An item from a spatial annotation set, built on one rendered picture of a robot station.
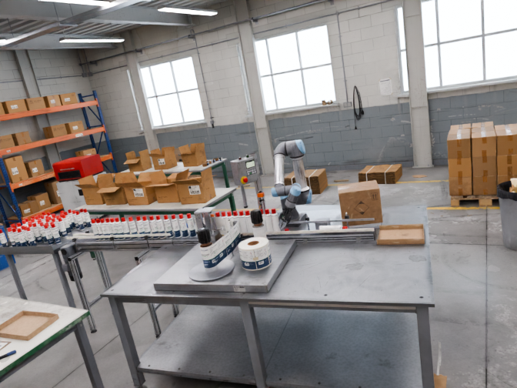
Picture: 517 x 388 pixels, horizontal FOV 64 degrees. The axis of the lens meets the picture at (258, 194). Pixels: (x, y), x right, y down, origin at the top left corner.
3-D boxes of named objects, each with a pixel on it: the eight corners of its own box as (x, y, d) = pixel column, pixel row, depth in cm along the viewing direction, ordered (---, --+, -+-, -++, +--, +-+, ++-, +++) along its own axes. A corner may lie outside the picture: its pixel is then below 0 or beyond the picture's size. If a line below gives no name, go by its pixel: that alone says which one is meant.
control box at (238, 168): (234, 185, 323) (229, 161, 318) (251, 178, 331) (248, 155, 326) (241, 186, 314) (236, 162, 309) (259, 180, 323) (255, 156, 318)
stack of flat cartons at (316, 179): (285, 195, 736) (282, 178, 728) (295, 187, 783) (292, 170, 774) (321, 194, 709) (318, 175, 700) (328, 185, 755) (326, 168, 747)
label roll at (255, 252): (272, 267, 263) (268, 246, 260) (241, 272, 264) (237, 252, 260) (271, 254, 283) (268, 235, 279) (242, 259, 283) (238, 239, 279)
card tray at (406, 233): (377, 245, 280) (376, 239, 279) (379, 230, 303) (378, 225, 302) (425, 243, 269) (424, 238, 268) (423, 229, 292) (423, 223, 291)
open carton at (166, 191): (148, 206, 512) (141, 178, 502) (174, 193, 557) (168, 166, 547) (176, 205, 491) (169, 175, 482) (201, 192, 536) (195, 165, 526)
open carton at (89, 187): (78, 207, 576) (71, 182, 566) (102, 197, 614) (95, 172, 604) (98, 207, 558) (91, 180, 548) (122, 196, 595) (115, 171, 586)
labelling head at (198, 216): (200, 243, 326) (193, 213, 319) (207, 237, 337) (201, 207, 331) (215, 243, 321) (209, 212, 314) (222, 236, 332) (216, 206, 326)
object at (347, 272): (100, 296, 282) (99, 294, 281) (201, 218, 416) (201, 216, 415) (435, 307, 204) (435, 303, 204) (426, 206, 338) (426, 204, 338)
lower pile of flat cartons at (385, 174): (358, 185, 724) (356, 172, 718) (367, 176, 768) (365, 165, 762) (396, 184, 690) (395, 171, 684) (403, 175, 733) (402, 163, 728)
